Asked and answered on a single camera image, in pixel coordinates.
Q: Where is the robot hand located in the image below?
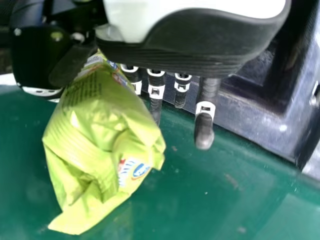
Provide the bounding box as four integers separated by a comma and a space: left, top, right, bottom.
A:
9, 0, 293, 151

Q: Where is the yellow-green biscuit packet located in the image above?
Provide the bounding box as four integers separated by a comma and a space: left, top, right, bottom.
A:
41, 49, 167, 236

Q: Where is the black oven with glass door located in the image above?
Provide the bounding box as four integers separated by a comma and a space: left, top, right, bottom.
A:
139, 0, 320, 181

